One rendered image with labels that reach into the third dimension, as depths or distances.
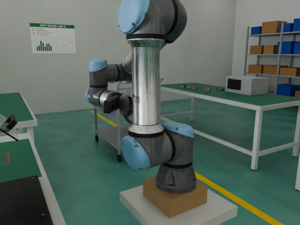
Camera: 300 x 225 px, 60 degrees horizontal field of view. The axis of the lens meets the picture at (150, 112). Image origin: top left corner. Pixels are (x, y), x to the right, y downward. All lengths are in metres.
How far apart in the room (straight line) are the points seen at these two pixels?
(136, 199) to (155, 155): 0.27
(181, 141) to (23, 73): 5.37
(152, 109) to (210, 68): 7.44
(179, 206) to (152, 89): 0.41
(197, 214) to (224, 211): 0.10
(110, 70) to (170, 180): 0.50
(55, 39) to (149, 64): 5.42
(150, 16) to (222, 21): 7.80
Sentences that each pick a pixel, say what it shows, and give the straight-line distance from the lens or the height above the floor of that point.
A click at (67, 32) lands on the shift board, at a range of 6.20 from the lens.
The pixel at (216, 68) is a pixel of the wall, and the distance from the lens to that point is 8.39.
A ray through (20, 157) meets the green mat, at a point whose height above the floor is 0.75.
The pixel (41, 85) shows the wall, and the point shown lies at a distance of 6.12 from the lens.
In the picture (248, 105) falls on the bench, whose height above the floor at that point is 0.73.
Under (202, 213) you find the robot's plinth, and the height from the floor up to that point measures 0.75.
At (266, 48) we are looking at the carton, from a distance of 7.42.
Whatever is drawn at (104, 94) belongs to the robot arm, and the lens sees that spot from 1.05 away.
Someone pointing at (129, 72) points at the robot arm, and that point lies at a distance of 1.10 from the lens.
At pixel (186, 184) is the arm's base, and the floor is 0.84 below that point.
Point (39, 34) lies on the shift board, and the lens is 6.10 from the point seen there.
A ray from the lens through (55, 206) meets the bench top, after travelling 1.06.
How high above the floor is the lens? 1.29
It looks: 13 degrees down
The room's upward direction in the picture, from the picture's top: straight up
